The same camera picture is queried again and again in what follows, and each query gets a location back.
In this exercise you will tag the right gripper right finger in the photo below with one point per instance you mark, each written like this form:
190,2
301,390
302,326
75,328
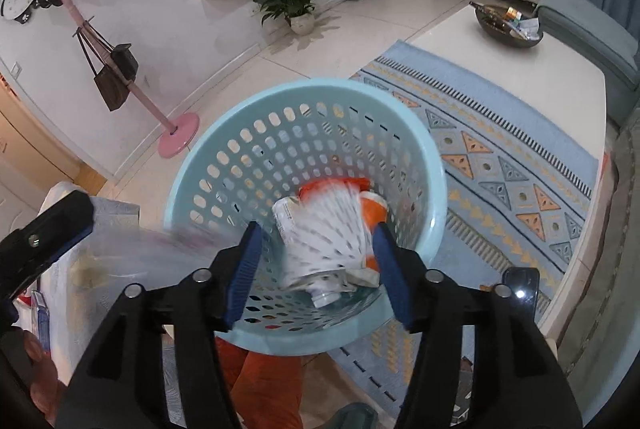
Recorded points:
517,381

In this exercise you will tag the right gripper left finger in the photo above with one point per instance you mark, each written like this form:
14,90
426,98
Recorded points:
119,381

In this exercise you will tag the white heart pattern bag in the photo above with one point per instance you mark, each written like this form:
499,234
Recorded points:
334,255

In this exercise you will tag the orange white paper cup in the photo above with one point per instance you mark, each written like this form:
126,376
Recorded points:
374,207

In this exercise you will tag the blue white carton box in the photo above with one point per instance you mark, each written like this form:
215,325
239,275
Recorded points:
285,213

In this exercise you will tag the orange plastic bag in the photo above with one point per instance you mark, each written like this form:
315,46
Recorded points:
321,184

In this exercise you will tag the person's left hand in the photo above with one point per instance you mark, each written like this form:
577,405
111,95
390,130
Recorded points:
46,390

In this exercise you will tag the black smartphone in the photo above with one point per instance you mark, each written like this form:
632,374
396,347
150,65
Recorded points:
524,284

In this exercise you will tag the orange trouser leg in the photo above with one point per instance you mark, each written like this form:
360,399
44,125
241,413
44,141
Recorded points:
266,391

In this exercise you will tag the brown hanging handbag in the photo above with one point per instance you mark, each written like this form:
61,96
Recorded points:
113,91

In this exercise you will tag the blue patterned rug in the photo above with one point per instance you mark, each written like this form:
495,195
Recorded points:
511,203

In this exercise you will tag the pink coat rack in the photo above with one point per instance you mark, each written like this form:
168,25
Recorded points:
178,133

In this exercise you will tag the black hanging handbag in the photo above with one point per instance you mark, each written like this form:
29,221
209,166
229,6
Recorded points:
125,61

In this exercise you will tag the light blue laundry basket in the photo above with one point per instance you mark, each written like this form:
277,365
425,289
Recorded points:
317,164

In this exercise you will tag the teal sofa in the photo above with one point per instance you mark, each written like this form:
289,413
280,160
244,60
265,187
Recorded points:
604,42

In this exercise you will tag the dark bowl of items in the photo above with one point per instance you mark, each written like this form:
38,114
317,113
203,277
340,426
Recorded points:
507,25

